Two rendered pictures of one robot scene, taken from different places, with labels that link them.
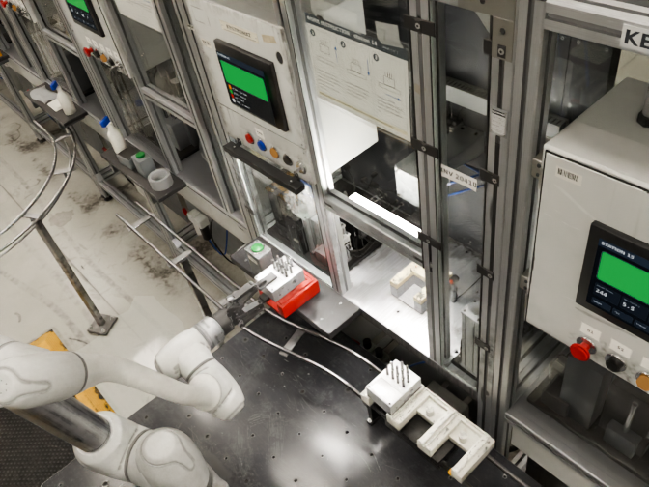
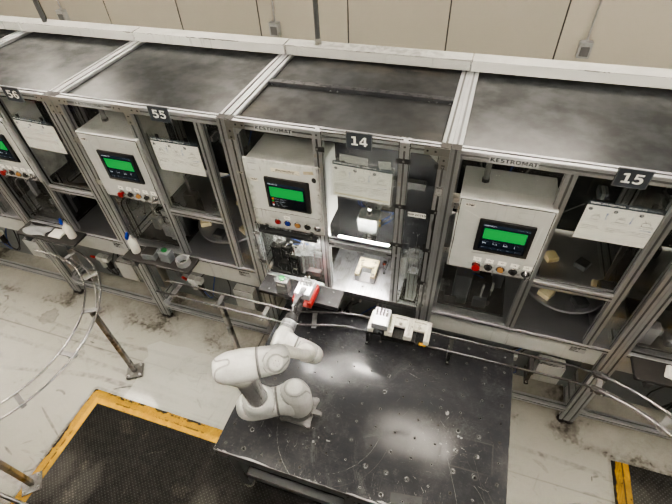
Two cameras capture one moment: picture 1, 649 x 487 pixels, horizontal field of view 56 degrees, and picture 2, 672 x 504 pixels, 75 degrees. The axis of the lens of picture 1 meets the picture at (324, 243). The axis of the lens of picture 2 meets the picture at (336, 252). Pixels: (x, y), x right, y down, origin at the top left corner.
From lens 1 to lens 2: 1.19 m
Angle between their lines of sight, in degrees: 25
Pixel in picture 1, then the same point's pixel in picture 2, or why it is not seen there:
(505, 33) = (444, 161)
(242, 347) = not seen: hidden behind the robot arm
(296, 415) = (330, 354)
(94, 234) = (86, 318)
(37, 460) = (143, 466)
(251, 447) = (318, 378)
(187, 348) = (287, 335)
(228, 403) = (318, 353)
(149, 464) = (294, 397)
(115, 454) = (271, 402)
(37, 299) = (68, 374)
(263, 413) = not seen: hidden behind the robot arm
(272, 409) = not seen: hidden behind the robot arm
